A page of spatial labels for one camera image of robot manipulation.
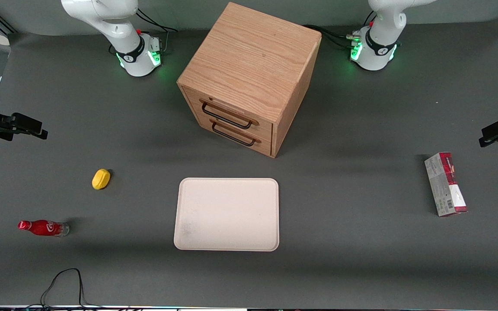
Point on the oak drawer front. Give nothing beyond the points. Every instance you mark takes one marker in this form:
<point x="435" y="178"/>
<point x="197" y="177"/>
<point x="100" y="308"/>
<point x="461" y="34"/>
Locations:
<point x="193" y="101"/>
<point x="266" y="144"/>

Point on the red coke bottle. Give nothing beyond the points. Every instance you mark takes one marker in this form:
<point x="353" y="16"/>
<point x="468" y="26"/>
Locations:
<point x="41" y="227"/>

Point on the oak wooden drawer cabinet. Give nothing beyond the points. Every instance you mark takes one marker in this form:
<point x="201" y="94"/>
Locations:
<point x="249" y="52"/>

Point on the red and grey carton box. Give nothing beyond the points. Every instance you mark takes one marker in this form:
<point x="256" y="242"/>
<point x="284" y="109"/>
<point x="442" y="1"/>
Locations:
<point x="445" y="185"/>

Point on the beige plastic tray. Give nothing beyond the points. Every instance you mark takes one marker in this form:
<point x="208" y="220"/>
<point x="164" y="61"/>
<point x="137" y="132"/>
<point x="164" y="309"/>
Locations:
<point x="227" y="214"/>

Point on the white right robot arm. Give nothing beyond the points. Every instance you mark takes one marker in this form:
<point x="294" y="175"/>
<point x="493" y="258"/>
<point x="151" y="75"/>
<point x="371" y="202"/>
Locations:
<point x="102" y="13"/>

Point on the yellow lemon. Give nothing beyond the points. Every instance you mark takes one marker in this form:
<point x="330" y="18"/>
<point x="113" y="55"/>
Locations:
<point x="101" y="179"/>

